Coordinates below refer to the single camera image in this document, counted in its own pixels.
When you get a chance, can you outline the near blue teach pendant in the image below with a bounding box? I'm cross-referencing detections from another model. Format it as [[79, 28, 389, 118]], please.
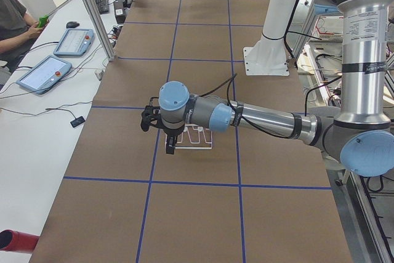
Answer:
[[16, 55, 72, 94]]

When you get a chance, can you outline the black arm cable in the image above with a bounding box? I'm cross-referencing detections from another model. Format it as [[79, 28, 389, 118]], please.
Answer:
[[196, 73, 304, 139]]

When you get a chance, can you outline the green handled stick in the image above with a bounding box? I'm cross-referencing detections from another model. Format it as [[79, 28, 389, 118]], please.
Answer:
[[38, 0, 72, 28]]

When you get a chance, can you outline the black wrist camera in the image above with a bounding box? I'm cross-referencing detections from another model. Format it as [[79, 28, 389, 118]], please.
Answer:
[[140, 105, 163, 132]]

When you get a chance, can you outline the small black sensor puck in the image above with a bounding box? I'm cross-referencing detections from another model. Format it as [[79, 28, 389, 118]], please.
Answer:
[[70, 116, 85, 127]]

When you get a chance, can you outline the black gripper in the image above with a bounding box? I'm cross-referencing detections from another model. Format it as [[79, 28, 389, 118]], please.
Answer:
[[164, 129, 181, 154]]

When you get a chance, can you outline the blue teach pendant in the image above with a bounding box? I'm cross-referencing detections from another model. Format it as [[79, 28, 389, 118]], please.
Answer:
[[53, 28, 94, 57], [16, 55, 72, 94]]

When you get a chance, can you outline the seated person dark shirt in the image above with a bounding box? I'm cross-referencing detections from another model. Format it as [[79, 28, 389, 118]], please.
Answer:
[[1, 0, 44, 73]]

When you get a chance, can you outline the far blue teach pendant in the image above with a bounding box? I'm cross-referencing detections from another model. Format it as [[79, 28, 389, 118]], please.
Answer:
[[53, 28, 94, 57]]

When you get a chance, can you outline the white wire cup holder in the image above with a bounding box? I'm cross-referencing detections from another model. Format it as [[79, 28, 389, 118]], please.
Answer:
[[164, 124, 213, 150]]

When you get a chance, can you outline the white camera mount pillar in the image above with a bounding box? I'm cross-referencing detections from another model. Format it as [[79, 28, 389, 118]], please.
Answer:
[[243, 0, 297, 76]]

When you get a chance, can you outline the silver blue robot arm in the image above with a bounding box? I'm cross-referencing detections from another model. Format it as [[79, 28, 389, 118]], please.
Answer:
[[158, 0, 393, 177]]

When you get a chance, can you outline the red cylinder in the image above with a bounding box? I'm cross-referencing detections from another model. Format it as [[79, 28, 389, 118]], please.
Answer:
[[1, 230, 39, 254]]

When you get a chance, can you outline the aluminium frame post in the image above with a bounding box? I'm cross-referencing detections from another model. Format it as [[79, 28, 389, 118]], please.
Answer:
[[82, 0, 115, 62]]

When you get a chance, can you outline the black computer mouse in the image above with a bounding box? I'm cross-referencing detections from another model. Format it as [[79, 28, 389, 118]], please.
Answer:
[[66, 21, 79, 28]]

